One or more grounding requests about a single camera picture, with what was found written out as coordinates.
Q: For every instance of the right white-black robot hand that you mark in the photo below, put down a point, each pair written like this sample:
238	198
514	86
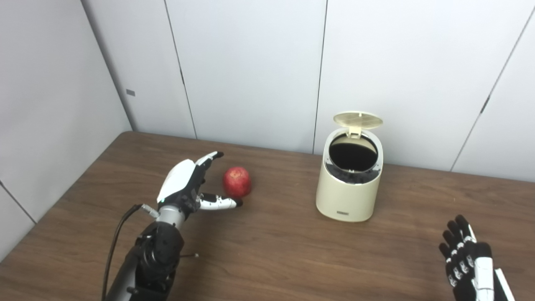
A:
480	271

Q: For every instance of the left white-black robot hand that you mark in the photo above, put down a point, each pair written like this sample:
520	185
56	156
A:
179	179

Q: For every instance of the red apple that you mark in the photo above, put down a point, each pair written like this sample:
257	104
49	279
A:
237	182

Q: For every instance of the cream-colored desktop bin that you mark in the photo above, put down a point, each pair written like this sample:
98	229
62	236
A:
347	196

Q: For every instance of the round cream bin lid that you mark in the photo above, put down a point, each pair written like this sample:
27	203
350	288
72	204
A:
358	119

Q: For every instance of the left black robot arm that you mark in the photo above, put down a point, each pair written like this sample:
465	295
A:
154	259

